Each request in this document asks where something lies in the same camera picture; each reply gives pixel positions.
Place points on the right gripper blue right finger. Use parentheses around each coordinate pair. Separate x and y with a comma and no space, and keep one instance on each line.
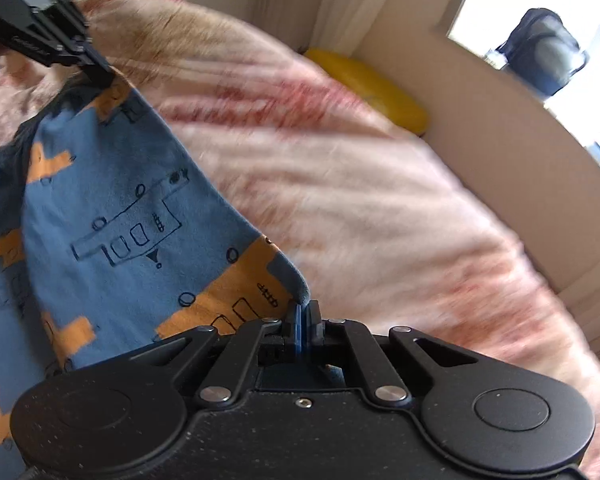
(312,325)

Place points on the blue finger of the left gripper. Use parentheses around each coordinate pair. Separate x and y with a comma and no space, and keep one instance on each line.
(96,67)

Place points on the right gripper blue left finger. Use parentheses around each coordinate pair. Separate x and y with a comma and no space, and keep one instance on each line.
(294,323)

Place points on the blue orange patterned pants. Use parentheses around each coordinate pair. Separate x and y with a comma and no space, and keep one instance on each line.
(112,238)

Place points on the pink floral bed duvet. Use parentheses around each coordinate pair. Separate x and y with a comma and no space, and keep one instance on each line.
(379,228)

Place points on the yellow pillow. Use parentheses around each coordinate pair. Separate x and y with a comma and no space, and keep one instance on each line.
(377,90)

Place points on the small blue red box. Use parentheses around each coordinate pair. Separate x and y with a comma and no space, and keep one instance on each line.
(594,150)

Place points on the dark blue grey backpack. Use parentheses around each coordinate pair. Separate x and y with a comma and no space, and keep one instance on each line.
(542,53)

